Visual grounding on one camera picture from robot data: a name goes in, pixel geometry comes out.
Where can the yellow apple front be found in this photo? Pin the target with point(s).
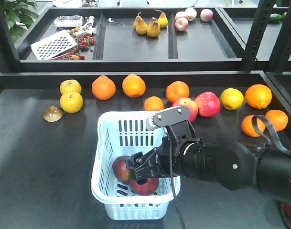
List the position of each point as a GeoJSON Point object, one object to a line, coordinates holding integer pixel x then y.
{"type": "Point", "coordinates": [71, 102]}

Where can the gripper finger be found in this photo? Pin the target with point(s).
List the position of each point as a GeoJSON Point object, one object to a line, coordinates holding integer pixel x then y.
{"type": "Point", "coordinates": [168, 116]}
{"type": "Point", "coordinates": [144, 166]}

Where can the orange with bump left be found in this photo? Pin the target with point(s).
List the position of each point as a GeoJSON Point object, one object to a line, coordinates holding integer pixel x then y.
{"type": "Point", "coordinates": [103, 88]}

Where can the small orange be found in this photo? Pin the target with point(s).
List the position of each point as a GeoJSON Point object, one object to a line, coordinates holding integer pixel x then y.
{"type": "Point", "coordinates": [248, 128]}
{"type": "Point", "coordinates": [153, 103]}
{"type": "Point", "coordinates": [278, 118]}

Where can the small orange right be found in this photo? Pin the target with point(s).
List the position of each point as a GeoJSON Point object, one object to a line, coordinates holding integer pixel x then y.
{"type": "Point", "coordinates": [278, 118]}

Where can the large orange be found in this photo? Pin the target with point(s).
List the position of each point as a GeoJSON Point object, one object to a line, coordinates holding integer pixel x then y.
{"type": "Point", "coordinates": [176, 90]}
{"type": "Point", "coordinates": [258, 96]}

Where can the red yellow apple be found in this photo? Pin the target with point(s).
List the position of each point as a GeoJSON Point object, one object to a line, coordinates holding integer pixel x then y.
{"type": "Point", "coordinates": [190, 104]}

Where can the dark red apple front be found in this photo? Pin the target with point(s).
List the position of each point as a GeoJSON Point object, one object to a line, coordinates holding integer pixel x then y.
{"type": "Point", "coordinates": [145, 189]}

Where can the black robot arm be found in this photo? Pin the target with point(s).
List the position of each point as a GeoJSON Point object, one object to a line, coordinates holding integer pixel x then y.
{"type": "Point", "coordinates": [233, 165]}

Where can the light blue plastic basket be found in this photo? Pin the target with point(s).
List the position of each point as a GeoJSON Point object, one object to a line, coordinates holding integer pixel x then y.
{"type": "Point", "coordinates": [125, 133]}

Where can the small orange left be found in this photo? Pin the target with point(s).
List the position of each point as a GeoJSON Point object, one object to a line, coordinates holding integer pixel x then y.
{"type": "Point", "coordinates": [248, 128]}

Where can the large orange back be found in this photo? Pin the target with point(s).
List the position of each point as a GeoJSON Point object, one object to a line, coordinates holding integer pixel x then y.
{"type": "Point", "coordinates": [176, 90]}

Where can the white electronic scale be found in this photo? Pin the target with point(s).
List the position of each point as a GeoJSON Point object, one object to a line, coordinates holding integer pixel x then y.
{"type": "Point", "coordinates": [68, 21]}

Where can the pink red apple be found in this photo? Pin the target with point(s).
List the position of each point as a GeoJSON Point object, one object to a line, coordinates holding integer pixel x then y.
{"type": "Point", "coordinates": [208, 104]}

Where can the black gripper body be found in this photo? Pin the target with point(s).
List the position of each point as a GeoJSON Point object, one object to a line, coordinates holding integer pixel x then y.
{"type": "Point", "coordinates": [179, 150]}

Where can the orange with bump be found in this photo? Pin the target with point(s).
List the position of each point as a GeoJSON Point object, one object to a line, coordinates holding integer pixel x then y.
{"type": "Point", "coordinates": [133, 86]}
{"type": "Point", "coordinates": [103, 88]}

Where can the orange with bump middle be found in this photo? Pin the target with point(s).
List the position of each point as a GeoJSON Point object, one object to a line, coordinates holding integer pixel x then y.
{"type": "Point", "coordinates": [133, 86]}

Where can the yellow round fruit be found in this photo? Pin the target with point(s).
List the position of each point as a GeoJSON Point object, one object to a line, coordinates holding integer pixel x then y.
{"type": "Point", "coordinates": [231, 99]}

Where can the yellow apple back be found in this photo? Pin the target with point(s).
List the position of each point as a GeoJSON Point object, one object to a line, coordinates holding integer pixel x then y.
{"type": "Point", "coordinates": [70, 85]}

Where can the white perforated tray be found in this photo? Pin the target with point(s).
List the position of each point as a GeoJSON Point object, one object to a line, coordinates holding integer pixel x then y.
{"type": "Point", "coordinates": [53, 45]}

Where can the green potted plant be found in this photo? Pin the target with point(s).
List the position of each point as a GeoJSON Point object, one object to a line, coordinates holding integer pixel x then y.
{"type": "Point", "coordinates": [19, 16]}

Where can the large orange right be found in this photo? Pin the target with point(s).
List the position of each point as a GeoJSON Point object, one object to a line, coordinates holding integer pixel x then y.
{"type": "Point", "coordinates": [258, 96]}

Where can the small orange middle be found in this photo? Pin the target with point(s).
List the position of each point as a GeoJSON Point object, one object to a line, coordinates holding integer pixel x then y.
{"type": "Point", "coordinates": [153, 103]}

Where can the black wooden display stand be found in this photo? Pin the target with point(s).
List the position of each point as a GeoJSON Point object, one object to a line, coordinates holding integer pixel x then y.
{"type": "Point", "coordinates": [46, 167]}

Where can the brown half fruit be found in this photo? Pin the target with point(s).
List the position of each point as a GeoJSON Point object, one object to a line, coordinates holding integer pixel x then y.
{"type": "Point", "coordinates": [53, 113]}

